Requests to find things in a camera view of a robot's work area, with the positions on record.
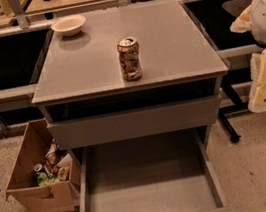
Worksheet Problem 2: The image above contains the yellow snack packet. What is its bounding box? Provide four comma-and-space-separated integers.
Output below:
56, 167, 70, 182

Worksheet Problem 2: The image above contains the closed grey upper drawer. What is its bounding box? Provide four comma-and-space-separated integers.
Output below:
47, 95, 221, 149

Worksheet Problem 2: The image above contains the grey drawer cabinet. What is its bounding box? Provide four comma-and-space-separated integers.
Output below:
33, 0, 227, 149

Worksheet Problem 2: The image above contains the brown cardboard box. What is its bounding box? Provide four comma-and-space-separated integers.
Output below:
6, 119, 81, 212

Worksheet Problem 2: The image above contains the open grey lower drawer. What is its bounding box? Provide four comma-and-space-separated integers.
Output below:
79, 129, 244, 212

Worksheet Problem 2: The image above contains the orange crushed soda can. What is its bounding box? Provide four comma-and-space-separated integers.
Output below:
117, 36, 143, 81

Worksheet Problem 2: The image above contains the silver can in box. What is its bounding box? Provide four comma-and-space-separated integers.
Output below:
33, 163, 44, 173

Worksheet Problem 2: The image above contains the green snack bag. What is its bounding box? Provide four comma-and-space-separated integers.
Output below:
36, 172, 59, 187

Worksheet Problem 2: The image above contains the white ceramic bowl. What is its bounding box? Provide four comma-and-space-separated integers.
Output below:
52, 14, 86, 37

